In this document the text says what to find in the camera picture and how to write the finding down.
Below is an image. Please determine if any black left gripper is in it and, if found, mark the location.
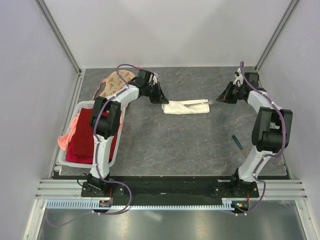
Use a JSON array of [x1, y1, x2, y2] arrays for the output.
[[145, 82, 169, 105]]

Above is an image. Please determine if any white cloth napkin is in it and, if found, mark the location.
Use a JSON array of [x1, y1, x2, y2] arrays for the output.
[[161, 99, 210, 115]]

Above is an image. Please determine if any green handled wooden spoon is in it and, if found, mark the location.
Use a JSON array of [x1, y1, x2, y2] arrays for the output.
[[232, 135, 248, 158]]

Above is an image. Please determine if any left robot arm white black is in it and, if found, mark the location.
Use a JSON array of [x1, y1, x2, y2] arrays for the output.
[[87, 69, 169, 197]]

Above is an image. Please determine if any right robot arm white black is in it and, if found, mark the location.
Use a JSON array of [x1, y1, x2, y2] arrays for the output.
[[216, 70, 293, 197]]

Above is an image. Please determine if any floral beige eye mask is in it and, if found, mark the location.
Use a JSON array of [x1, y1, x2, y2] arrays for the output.
[[92, 70, 135, 100]]

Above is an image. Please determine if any white plastic basket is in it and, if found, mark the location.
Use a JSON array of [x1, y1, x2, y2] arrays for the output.
[[57, 100, 125, 169]]

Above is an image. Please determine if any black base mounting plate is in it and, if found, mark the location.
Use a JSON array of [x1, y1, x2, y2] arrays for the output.
[[71, 176, 260, 205]]

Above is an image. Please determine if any red cloth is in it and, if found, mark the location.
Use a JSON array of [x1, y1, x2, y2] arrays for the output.
[[65, 107, 121, 166]]

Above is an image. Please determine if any pink cloth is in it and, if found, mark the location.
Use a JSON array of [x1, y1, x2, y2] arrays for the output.
[[57, 113, 80, 152]]

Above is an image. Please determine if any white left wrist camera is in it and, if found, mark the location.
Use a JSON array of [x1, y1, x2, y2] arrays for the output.
[[152, 72, 159, 85]]

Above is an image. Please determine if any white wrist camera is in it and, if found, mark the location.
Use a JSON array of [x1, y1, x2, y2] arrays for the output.
[[233, 69, 244, 87], [152, 72, 159, 85]]

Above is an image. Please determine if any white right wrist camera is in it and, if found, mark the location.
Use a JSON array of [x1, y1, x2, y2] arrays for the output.
[[233, 69, 244, 87]]

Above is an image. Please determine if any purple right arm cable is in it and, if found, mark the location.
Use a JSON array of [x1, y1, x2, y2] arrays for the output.
[[239, 61, 287, 216]]

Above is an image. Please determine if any white slotted cable duct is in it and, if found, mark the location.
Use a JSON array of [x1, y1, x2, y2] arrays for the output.
[[46, 199, 236, 211]]

